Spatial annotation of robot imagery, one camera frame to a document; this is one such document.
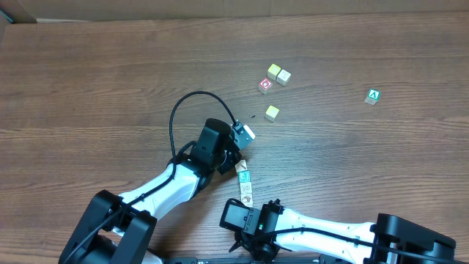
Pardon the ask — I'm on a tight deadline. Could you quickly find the hammer picture wooden block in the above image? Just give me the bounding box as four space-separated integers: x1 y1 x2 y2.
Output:
235 160 248 173

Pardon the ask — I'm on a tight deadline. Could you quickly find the green framed wooden block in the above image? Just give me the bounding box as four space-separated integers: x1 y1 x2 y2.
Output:
237 170 251 183

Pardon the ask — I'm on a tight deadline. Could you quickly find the number two wooden block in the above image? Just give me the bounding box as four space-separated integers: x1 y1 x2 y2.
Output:
240 182 252 194

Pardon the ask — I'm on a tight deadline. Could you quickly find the acorn picture wooden block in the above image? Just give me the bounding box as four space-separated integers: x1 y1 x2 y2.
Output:
240 193 254 207

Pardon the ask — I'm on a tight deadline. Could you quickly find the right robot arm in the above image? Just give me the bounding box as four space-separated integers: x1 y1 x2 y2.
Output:
219 199 456 263

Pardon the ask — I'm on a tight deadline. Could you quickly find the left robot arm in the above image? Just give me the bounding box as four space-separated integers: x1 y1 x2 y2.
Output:
59 118 256 263

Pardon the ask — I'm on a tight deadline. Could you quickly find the yellow wooden block middle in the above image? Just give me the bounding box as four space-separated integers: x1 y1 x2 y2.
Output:
265 106 279 122

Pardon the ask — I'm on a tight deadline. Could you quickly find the yellow wooden block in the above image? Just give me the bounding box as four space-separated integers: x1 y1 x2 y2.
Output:
267 64 281 81
265 106 279 122

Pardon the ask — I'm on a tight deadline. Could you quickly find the red apple wooden block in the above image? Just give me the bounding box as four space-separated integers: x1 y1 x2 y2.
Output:
259 78 273 95

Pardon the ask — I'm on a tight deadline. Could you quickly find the white wooden block far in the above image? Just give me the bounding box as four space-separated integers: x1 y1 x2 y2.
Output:
276 69 291 86

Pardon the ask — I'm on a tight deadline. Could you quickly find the yellow top wooden block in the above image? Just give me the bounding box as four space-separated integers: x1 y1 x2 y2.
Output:
267 64 281 81

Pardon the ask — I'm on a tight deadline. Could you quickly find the green letter wooden block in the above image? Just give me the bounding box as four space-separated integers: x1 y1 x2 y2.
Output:
364 89 381 105

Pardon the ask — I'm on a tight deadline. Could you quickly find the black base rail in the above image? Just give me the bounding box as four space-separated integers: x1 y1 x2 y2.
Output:
163 254 350 264

